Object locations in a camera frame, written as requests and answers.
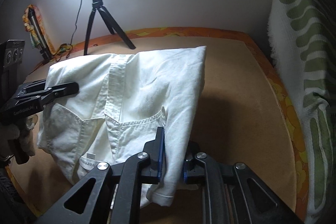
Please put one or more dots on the left hand in white glove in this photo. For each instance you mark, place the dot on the left hand in white glove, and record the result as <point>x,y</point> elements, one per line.
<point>18,137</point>

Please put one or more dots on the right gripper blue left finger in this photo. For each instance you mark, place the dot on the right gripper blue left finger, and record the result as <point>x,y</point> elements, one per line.
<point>159,150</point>

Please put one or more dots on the white shirt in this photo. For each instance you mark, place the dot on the white shirt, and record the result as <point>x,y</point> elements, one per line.
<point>121,102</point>

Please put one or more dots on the green striped white pillow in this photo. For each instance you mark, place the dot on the green striped white pillow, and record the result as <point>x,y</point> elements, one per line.
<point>302,37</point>

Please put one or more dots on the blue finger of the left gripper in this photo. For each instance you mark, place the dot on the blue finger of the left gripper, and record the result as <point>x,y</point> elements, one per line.
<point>62,90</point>

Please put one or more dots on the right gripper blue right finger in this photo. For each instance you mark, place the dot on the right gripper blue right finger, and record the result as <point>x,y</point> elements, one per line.
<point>185,169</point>

